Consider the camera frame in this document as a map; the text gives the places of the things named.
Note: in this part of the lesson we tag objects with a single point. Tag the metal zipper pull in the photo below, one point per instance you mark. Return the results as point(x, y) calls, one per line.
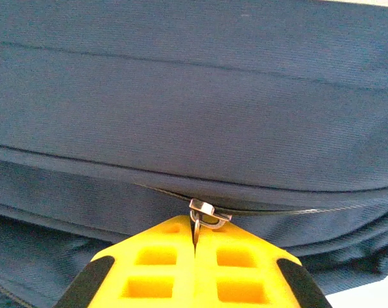
point(202, 205)

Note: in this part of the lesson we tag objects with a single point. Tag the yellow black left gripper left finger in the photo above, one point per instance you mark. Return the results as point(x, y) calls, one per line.
point(182, 272)

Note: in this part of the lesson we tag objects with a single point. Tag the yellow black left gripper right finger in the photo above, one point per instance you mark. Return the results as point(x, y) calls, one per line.
point(207, 272)

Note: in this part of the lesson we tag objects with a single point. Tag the navy blue backpack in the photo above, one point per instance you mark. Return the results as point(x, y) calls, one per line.
point(181, 112)

